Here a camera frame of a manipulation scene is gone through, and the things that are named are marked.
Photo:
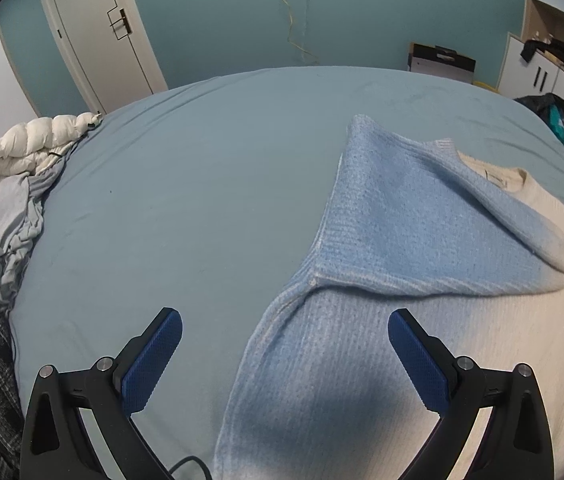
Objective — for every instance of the blue and white knit sweater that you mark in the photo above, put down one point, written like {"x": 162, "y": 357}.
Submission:
{"x": 387, "y": 220}

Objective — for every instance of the black flat box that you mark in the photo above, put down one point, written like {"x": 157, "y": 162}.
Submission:
{"x": 442, "y": 62}

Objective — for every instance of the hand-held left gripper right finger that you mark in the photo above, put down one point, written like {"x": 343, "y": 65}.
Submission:
{"x": 417, "y": 360}

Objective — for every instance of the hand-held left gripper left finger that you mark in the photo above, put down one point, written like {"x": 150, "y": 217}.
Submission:
{"x": 154, "y": 360}

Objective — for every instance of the black clothes pile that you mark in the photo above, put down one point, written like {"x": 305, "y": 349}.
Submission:
{"x": 562, "y": 50}

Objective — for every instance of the dark bag with teal item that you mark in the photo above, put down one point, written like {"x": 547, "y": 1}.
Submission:
{"x": 544, "y": 105}

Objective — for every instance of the white cabinet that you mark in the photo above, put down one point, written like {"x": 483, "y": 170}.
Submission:
{"x": 522, "y": 70}

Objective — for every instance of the light grey garment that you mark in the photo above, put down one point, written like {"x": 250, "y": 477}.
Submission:
{"x": 6, "y": 220}

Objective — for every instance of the white puffer jacket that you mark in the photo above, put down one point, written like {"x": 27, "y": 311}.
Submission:
{"x": 21, "y": 145}

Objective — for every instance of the white door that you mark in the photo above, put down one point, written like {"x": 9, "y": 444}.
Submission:
{"x": 91, "y": 50}

